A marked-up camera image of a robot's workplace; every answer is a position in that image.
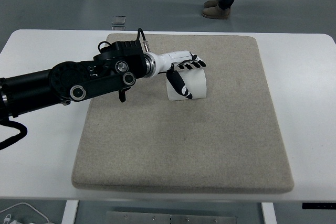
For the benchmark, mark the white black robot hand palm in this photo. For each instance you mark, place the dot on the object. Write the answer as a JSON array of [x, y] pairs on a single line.
[[162, 63]]

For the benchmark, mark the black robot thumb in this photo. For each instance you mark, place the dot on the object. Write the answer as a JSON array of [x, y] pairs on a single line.
[[177, 83]]

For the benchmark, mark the clear plastic floor box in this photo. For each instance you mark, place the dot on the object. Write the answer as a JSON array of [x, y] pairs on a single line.
[[118, 23]]

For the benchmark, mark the beige felt mat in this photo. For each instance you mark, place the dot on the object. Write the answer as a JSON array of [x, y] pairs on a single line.
[[228, 142]]

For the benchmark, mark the person right brown boot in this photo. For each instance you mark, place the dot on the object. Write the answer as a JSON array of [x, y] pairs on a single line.
[[216, 13]]

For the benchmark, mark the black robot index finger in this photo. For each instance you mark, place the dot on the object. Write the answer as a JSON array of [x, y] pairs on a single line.
[[202, 64]]

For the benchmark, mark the white table leg left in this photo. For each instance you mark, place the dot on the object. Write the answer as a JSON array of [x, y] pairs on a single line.
[[70, 212]]

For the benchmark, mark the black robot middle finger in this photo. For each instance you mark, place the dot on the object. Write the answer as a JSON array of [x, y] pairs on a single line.
[[197, 65]]

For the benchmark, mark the white ribbed cup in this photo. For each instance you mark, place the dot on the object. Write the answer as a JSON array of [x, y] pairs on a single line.
[[195, 81]]

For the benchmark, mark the black table control panel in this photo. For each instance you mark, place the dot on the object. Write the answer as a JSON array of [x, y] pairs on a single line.
[[319, 205]]

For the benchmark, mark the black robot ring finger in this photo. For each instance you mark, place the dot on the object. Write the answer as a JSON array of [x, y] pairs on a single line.
[[188, 66]]

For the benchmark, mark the white table leg right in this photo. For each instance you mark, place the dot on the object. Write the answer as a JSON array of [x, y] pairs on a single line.
[[269, 215]]

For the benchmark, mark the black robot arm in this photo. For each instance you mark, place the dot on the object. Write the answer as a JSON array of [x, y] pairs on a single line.
[[115, 68]]

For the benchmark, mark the person brown boot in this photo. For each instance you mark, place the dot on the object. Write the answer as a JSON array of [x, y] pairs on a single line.
[[211, 3], [216, 13]]

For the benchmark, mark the person left brown boot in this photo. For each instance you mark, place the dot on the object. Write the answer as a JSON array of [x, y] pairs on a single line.
[[211, 3]]

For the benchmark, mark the white table leg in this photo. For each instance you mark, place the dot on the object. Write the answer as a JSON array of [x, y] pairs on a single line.
[[70, 212], [269, 215]]

